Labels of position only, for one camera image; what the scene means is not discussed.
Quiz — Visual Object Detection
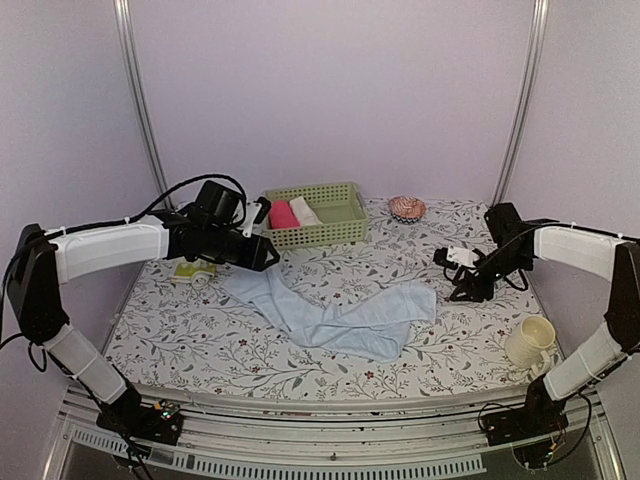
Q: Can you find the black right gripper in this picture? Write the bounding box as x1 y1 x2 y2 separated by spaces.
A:
450 245 531 302

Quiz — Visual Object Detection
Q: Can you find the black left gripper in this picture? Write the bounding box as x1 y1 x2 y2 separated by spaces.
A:
204 223 281 271

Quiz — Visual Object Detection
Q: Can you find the light blue towel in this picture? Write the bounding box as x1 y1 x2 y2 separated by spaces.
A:
223 268 437 363

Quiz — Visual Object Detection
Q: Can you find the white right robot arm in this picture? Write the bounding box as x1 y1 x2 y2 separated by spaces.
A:
433 203 639 445

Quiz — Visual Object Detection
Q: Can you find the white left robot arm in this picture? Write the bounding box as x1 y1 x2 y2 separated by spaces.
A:
1 175 279 445

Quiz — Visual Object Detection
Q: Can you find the green perforated plastic basket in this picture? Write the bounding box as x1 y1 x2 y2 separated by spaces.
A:
263 182 368 250

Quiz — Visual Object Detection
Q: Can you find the pink rolled towel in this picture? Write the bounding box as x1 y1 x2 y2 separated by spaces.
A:
269 200 299 230

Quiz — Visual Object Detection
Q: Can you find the cream rolled towel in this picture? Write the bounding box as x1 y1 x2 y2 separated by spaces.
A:
289 196 323 227

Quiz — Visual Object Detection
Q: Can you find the cream ribbed mug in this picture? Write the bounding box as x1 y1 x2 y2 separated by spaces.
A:
504 316 556 377

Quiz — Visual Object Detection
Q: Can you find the green white small packet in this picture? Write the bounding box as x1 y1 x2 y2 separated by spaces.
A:
170 259 216 288

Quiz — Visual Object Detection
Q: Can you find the blue patterned bowl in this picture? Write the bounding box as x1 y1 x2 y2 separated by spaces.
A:
392 214 423 225

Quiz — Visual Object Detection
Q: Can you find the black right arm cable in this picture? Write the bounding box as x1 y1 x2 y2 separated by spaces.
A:
499 267 531 291

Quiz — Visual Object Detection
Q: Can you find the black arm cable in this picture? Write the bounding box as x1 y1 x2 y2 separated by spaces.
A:
499 267 531 291
124 173 250 226

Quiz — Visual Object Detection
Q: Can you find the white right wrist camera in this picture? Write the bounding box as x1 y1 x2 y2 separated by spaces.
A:
433 246 481 269

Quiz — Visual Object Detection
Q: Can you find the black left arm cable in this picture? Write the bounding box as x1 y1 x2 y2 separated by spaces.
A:
124 173 250 226

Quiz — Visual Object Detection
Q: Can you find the aluminium front rail base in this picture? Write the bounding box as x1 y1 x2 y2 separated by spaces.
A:
44 384 621 480

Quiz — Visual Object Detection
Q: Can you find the right aluminium frame post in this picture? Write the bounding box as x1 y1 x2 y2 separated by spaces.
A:
491 0 549 205

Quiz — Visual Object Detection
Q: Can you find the aluminium frame post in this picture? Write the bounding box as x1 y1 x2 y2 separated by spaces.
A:
491 0 549 205
113 0 168 194

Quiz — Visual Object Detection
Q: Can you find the left aluminium frame post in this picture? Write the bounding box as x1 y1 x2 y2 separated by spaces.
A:
113 0 168 194

